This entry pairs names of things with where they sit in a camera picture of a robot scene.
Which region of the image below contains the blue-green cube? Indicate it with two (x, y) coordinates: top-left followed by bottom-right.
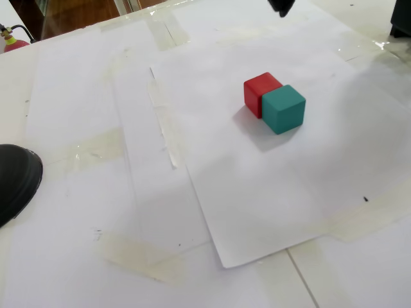
(261, 84), (306, 135)

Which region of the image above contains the black rounded plastic dome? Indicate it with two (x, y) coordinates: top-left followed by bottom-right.
(0, 144), (44, 229)

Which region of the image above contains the clear packing tape strip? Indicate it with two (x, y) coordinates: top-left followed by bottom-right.
(343, 34), (411, 62)
(144, 14), (193, 51)
(41, 127), (127, 173)
(253, 246), (322, 308)

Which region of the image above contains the white paper sheet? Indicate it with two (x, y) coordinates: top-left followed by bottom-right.
(112, 81), (213, 250)
(6, 160), (225, 308)
(149, 22), (411, 270)
(27, 22), (155, 145)

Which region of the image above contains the brown wooden cabinet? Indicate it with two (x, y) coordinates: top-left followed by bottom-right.
(9, 0), (129, 41)

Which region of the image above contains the red fire extinguisher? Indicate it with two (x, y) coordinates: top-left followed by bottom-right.
(0, 22), (38, 54)

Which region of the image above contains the yellowish masking tape strip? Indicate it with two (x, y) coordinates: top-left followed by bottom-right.
(146, 79), (188, 169)
(214, 24), (283, 44)
(101, 231), (188, 286)
(306, 184), (411, 244)

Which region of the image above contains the red cube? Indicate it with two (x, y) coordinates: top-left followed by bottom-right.
(243, 72), (284, 119)

